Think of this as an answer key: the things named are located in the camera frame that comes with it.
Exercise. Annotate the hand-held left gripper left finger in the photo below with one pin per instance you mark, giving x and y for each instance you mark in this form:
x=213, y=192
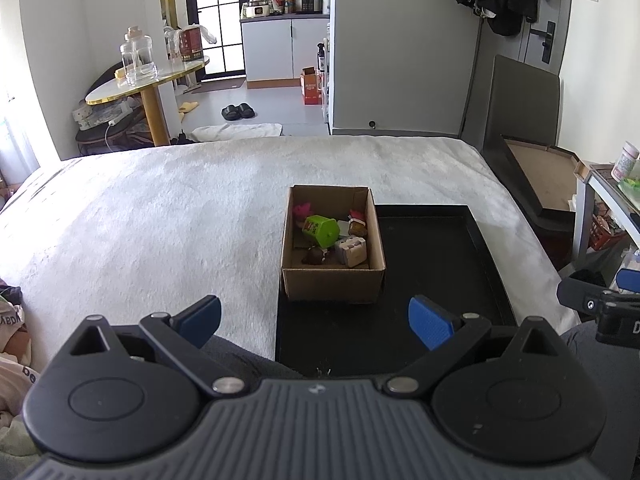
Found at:
x=200, y=317

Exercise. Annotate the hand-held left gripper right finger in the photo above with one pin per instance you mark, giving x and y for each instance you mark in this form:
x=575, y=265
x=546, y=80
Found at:
x=430, y=322

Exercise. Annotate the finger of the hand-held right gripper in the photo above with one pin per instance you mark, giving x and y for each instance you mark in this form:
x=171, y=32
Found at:
x=629, y=280
x=575, y=290

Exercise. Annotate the black tray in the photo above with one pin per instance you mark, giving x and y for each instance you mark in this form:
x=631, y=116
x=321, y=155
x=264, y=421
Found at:
x=450, y=270

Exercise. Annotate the brown cardboard box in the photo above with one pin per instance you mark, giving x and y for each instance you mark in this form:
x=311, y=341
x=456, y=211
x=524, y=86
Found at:
x=330, y=287

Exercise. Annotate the grey rabbit toy figure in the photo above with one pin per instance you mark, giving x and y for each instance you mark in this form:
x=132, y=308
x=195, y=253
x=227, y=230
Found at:
x=347, y=245

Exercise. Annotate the red-hat toy figure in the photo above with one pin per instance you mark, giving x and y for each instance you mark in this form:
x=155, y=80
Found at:
x=357, y=222

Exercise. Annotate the small brown-hat toy figure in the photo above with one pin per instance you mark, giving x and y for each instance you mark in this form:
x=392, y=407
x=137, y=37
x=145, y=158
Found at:
x=315, y=256

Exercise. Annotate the pink-haired toy figure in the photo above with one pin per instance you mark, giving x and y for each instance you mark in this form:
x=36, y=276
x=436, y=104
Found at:
x=302, y=212

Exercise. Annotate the red basket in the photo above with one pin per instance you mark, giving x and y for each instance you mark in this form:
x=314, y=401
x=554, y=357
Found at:
x=605, y=232

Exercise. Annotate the person's grey trousers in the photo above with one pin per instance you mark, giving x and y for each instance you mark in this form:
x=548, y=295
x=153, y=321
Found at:
x=610, y=385

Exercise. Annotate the white side table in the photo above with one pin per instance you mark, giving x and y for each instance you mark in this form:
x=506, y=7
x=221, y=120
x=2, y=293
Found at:
x=582, y=210

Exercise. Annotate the white blanket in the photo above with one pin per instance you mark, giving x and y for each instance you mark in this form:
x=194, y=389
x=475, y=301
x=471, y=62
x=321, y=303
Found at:
x=150, y=220

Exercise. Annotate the black flat cardboard box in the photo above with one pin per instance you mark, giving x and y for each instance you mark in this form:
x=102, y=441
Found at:
x=545, y=180

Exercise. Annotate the white bottle pink cap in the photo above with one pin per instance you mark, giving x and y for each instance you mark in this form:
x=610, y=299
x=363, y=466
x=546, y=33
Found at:
x=625, y=160

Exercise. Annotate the printed light cloth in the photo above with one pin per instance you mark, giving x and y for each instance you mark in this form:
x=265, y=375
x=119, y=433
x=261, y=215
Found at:
x=12, y=350

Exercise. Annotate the grey leaning board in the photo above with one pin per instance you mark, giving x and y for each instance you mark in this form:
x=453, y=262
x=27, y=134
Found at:
x=522, y=105

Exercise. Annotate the dark round bag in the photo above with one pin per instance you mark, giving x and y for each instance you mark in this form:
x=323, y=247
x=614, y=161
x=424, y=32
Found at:
x=120, y=137

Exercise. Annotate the black slipper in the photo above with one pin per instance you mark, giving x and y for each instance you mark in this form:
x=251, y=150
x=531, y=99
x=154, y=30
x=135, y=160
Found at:
x=246, y=109
x=231, y=112

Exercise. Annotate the round gold-rimmed table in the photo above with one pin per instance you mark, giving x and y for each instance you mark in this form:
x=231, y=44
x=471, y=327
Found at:
x=155, y=115

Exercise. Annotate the grey door mat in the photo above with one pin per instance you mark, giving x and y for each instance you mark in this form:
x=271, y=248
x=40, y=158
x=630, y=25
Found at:
x=222, y=84

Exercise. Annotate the thin grey pole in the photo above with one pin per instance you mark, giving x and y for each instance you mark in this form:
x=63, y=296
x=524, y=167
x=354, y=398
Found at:
x=471, y=75

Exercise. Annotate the orange carton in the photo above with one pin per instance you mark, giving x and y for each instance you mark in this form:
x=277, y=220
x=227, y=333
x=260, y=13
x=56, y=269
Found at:
x=310, y=87

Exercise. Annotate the white narrow shelf rack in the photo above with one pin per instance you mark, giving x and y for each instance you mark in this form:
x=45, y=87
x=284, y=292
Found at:
x=326, y=80

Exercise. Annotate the large glass jar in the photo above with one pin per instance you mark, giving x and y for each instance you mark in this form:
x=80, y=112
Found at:
x=139, y=60

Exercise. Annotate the dark red canister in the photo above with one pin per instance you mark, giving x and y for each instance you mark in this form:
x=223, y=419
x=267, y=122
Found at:
x=191, y=45

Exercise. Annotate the white kitchen cabinet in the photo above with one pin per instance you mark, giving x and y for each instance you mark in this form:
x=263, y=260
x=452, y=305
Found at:
x=280, y=50

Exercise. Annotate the dark spray bottle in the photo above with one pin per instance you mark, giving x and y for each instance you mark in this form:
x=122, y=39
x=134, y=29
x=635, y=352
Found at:
x=321, y=57

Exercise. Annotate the black framed glass door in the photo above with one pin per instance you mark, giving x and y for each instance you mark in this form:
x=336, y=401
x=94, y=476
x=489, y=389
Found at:
x=215, y=15

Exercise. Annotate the white rice cooker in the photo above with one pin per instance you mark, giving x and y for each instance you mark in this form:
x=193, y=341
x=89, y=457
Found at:
x=257, y=10

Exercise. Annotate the black rice cooker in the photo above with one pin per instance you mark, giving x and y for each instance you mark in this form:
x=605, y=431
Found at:
x=307, y=2

